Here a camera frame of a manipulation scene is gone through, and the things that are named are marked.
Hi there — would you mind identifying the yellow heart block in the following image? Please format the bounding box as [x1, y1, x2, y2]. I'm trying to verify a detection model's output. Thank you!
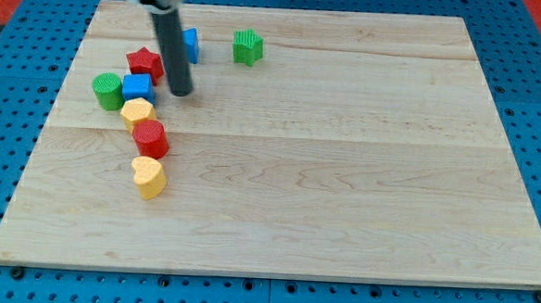
[131, 156, 167, 200]

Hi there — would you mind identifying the yellow hexagon block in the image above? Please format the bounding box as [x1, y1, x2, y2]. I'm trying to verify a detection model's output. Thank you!
[120, 97, 157, 133]

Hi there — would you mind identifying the wooden board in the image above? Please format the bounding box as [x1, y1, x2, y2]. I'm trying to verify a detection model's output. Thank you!
[0, 0, 541, 290]

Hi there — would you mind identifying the green star block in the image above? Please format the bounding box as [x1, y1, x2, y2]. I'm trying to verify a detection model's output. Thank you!
[233, 28, 264, 66]

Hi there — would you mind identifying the red cylinder block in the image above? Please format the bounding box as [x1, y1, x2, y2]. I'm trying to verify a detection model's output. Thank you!
[132, 120, 170, 159]

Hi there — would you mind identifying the blue block behind rod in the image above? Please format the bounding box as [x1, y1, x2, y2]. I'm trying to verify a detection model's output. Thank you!
[182, 28, 200, 64]

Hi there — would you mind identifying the blue cube block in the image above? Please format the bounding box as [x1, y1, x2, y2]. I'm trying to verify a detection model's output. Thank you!
[121, 73, 156, 104]

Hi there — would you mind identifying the red star block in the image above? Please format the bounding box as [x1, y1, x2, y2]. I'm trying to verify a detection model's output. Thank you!
[126, 47, 164, 85]

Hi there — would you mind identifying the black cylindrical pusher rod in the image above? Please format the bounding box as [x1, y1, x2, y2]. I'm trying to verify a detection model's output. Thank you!
[151, 9, 194, 97]

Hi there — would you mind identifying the green cylinder block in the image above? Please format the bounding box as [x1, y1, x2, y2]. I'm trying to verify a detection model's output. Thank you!
[91, 72, 125, 111]

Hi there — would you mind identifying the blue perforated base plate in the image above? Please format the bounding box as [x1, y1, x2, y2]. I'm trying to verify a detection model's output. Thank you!
[0, 0, 541, 303]

